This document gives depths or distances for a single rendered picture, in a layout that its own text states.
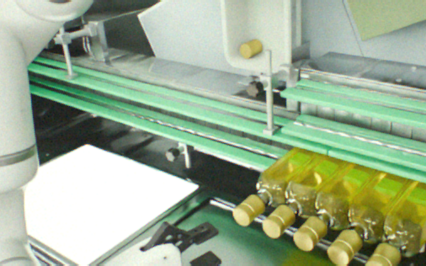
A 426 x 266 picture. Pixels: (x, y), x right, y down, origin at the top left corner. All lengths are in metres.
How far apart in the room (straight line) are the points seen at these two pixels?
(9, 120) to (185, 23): 0.84
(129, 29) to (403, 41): 1.04
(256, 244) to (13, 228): 0.45
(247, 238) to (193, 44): 0.57
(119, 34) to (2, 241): 1.16
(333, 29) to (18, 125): 0.70
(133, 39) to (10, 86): 1.27
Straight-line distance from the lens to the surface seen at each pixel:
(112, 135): 1.50
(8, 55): 0.54
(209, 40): 1.28
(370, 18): 0.93
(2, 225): 0.69
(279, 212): 0.79
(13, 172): 0.56
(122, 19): 1.76
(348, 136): 0.92
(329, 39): 1.08
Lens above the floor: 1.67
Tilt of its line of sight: 46 degrees down
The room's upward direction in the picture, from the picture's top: 123 degrees counter-clockwise
